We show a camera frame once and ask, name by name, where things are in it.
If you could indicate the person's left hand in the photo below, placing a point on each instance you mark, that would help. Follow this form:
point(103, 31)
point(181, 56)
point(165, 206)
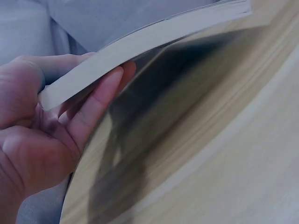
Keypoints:
point(39, 154)

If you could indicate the person's left thumb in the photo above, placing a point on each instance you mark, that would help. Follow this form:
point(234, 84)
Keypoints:
point(58, 63)

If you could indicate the thick book with white pages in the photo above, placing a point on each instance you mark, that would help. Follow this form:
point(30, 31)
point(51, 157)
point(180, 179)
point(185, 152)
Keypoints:
point(137, 46)

